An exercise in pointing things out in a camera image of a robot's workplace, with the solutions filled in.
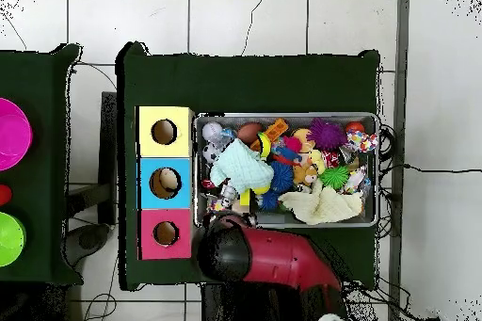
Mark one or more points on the green spiky rubber ball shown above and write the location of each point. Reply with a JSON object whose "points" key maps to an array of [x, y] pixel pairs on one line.
{"points": [[334, 177]]}

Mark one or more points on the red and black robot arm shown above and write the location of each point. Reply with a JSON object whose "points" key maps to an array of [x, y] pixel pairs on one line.
{"points": [[278, 257]]}

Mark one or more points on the wooden box with three holes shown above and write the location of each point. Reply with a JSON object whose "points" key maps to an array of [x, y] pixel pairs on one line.
{"points": [[180, 117]]}

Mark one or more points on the shallow silver mesh bin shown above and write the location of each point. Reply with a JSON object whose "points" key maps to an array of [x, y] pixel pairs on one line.
{"points": [[371, 204]]}

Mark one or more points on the mint green waffle cloth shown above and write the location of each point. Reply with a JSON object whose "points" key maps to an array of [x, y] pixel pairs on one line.
{"points": [[241, 166]]}

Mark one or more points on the brown foam football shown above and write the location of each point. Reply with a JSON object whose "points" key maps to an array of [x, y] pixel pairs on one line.
{"points": [[248, 132]]}

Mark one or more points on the blue spiky rubber ball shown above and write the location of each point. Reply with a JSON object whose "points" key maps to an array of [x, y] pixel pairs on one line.
{"points": [[282, 178]]}

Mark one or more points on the orange plastic toy brick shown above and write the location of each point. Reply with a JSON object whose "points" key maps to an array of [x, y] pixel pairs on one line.
{"points": [[276, 129]]}

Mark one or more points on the purple spiky rubber ball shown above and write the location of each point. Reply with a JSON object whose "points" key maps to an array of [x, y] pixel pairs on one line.
{"points": [[325, 134]]}

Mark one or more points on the cream waffle cloth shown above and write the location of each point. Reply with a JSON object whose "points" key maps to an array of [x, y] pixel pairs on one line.
{"points": [[324, 206]]}

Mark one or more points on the small plain orange ball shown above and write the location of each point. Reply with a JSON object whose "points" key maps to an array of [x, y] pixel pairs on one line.
{"points": [[354, 127]]}

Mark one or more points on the black equipment stand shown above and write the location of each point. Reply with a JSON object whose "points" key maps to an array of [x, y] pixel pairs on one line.
{"points": [[108, 129]]}

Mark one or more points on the grey metal pole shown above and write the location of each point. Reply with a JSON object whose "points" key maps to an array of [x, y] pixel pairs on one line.
{"points": [[401, 35]]}

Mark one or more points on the dark green side table cloth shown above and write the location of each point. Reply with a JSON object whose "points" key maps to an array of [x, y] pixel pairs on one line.
{"points": [[41, 72]]}

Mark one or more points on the magenta plastic bowl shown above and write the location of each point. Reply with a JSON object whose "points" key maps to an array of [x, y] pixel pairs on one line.
{"points": [[13, 134]]}

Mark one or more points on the small red round object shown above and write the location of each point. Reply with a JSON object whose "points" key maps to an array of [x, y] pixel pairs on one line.
{"points": [[4, 195]]}

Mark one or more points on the lime green plastic bowl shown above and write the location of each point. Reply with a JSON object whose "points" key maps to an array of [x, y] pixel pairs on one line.
{"points": [[10, 240]]}

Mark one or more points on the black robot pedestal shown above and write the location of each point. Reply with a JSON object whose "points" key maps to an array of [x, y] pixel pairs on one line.
{"points": [[233, 306]]}

